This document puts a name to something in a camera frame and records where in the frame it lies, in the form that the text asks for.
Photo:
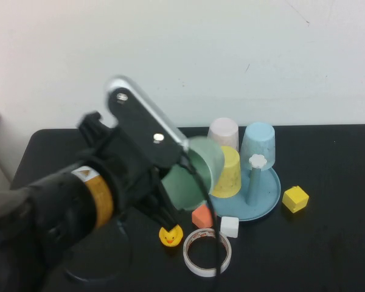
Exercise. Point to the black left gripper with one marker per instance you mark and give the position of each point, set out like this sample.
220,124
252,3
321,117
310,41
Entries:
124,170

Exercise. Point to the green cup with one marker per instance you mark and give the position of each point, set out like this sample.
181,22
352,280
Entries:
182,188

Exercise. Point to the yellow cup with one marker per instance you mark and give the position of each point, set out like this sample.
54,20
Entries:
229,179

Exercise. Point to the blue cup stand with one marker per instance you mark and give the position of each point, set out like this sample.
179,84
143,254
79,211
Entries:
261,207

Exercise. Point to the pink cup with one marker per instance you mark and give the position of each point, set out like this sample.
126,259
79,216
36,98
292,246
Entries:
225,130

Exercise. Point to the blue cup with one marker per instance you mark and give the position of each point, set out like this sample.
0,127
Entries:
258,140

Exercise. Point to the yellow rubber duck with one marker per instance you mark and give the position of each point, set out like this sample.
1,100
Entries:
170,237

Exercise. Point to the orange foam cube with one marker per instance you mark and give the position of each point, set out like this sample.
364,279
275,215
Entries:
200,217

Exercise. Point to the white tape roll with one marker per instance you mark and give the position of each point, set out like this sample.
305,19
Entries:
188,261

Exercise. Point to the white foam cube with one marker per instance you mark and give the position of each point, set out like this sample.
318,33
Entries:
229,227

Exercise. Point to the yellow foam cube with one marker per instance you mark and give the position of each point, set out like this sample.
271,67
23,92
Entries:
295,199

